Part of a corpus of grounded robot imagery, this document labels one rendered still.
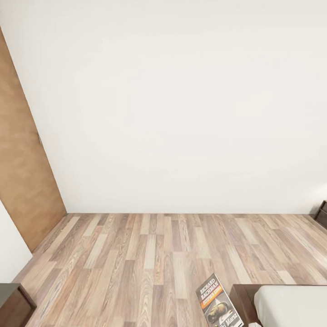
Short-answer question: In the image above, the hardback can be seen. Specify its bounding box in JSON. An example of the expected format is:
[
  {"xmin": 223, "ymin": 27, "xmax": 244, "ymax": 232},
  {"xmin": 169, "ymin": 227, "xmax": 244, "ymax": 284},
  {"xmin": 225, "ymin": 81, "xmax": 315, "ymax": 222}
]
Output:
[{"xmin": 195, "ymin": 273, "xmax": 245, "ymax": 327}]

